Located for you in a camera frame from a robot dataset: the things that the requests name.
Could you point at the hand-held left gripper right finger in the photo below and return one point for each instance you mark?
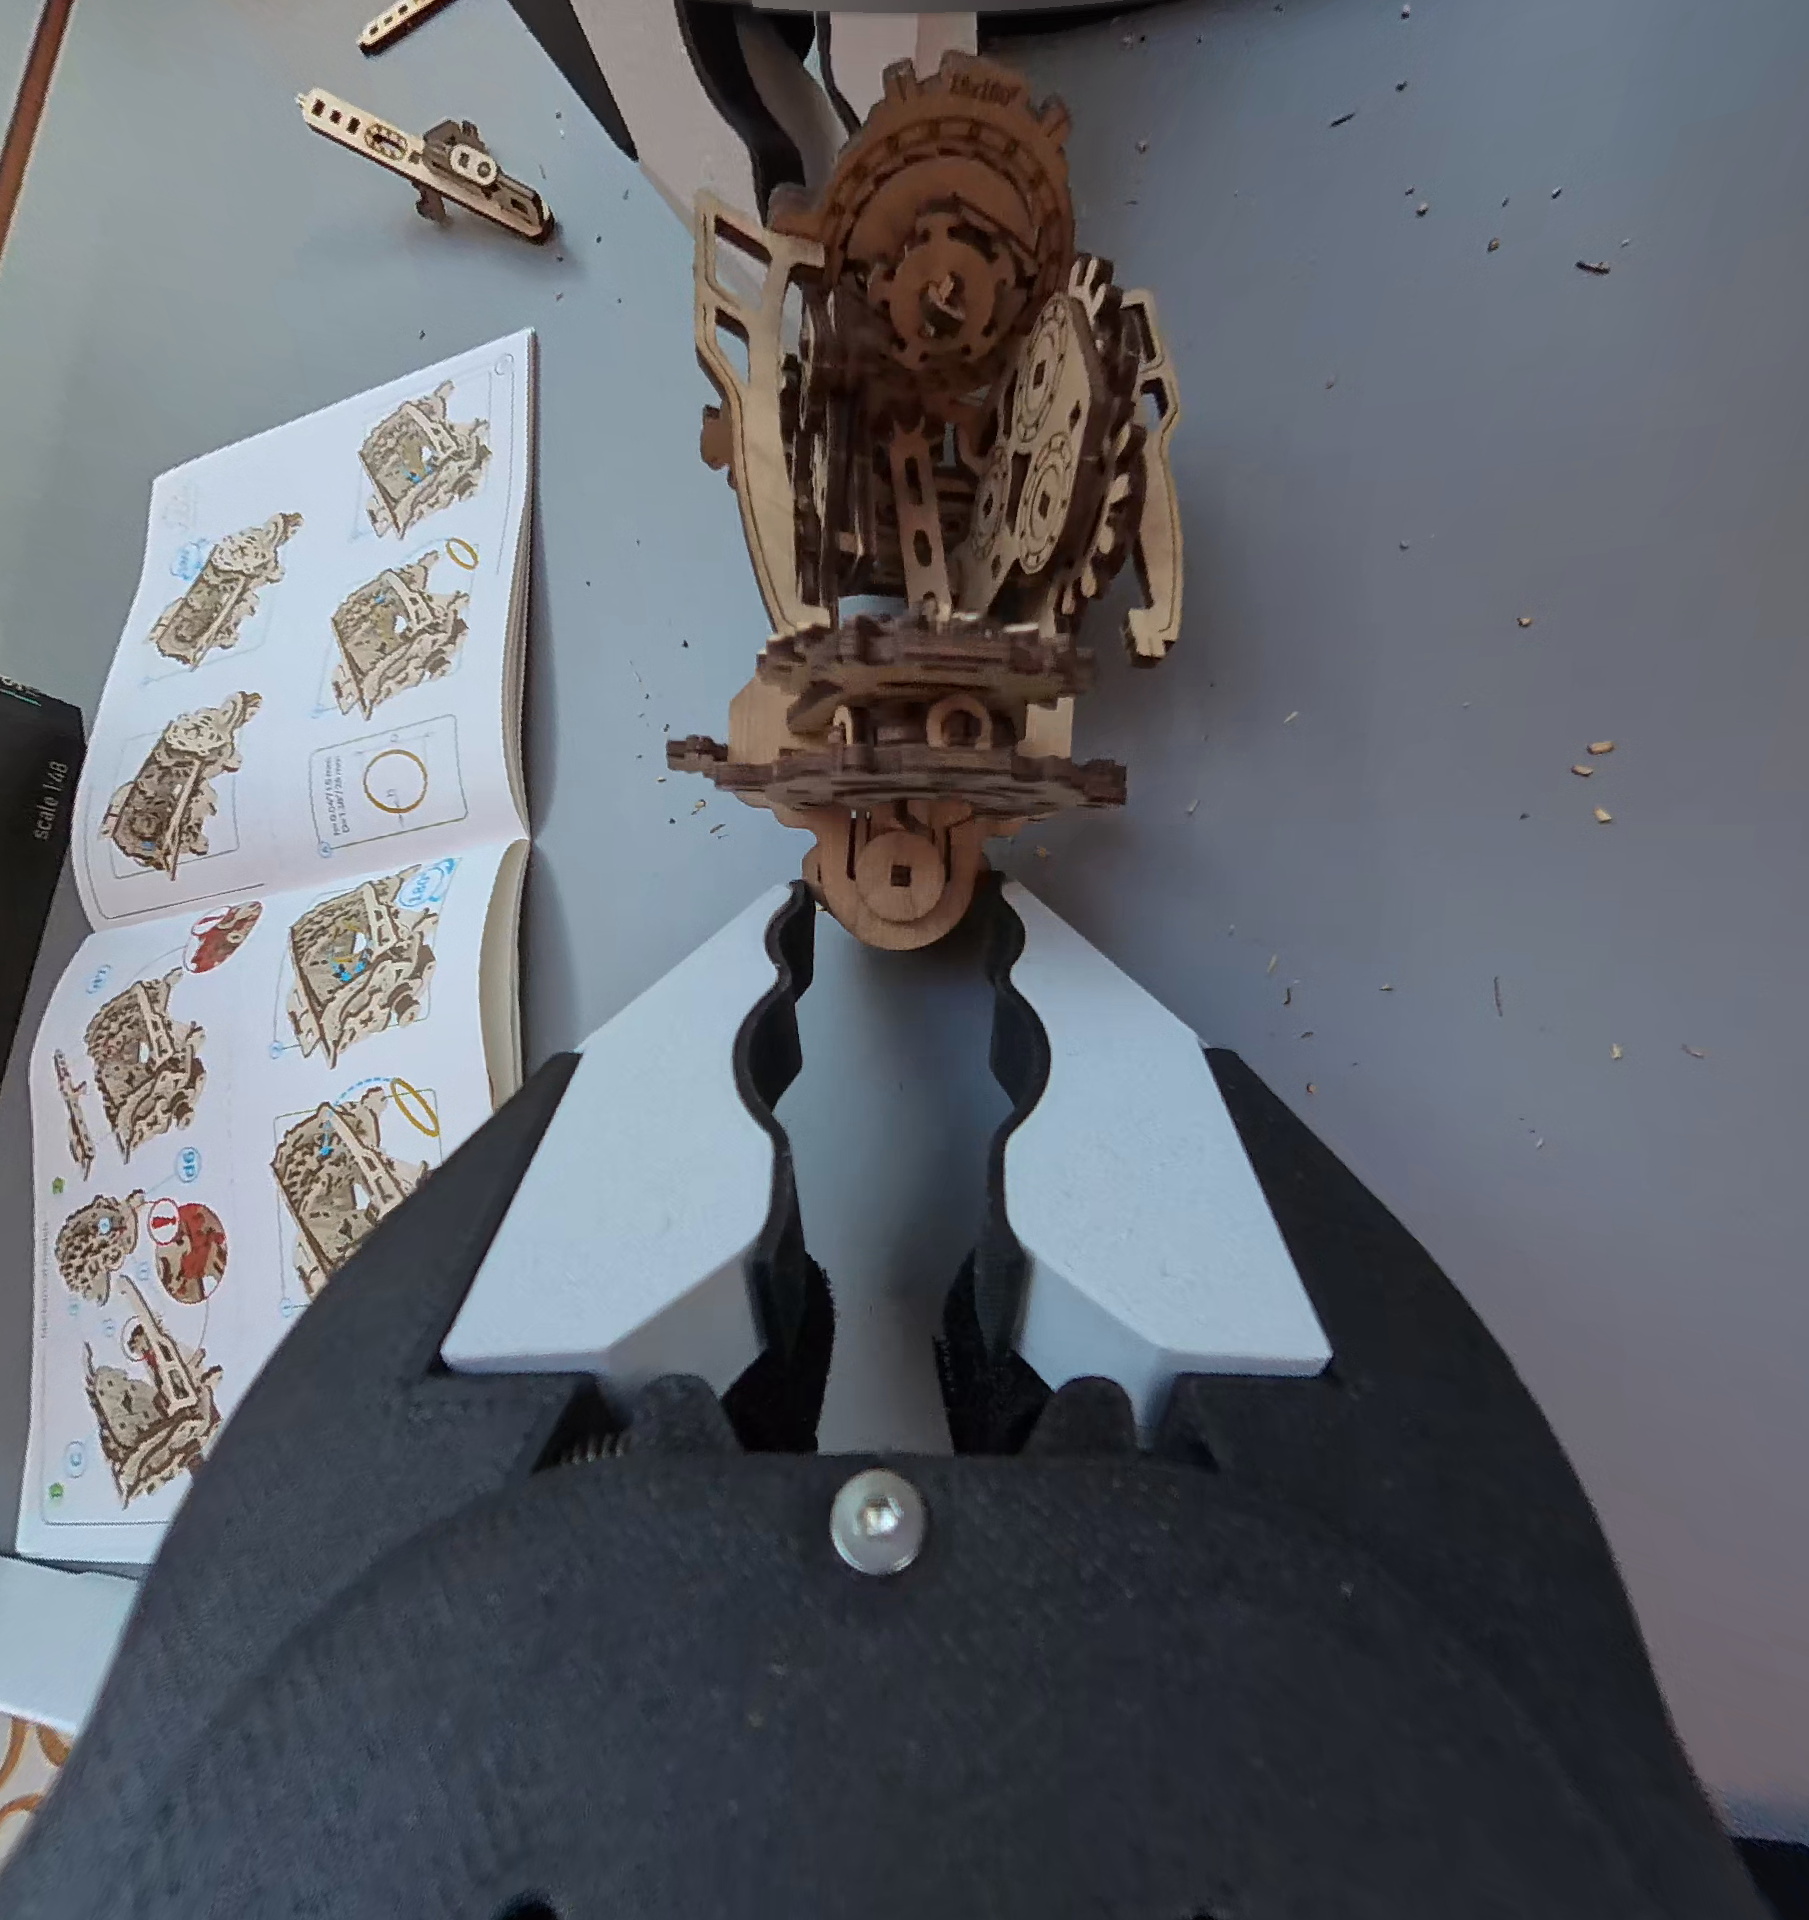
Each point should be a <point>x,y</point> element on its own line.
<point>1145,1184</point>

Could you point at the white card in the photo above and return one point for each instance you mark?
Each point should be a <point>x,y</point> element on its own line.
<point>19,1628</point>

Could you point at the white instruction booklet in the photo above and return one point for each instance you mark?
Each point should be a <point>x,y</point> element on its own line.
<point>290,750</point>

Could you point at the wooden mechanical puzzle model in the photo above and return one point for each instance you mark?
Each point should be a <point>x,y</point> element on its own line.
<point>906,450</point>

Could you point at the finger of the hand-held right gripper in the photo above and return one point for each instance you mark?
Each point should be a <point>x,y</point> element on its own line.
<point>648,76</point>
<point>792,76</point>

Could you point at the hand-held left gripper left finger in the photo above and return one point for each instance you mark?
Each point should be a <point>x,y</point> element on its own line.
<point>620,1184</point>

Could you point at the grey desk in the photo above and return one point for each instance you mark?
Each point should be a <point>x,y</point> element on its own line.
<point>1445,601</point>

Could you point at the packet of tan rubber bands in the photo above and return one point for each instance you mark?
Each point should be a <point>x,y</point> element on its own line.
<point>5,1771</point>

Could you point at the black cardboard box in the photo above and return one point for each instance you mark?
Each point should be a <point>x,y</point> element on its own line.
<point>5,900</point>

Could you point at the brown wooden strip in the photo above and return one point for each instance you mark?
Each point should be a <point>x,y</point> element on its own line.
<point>5,194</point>

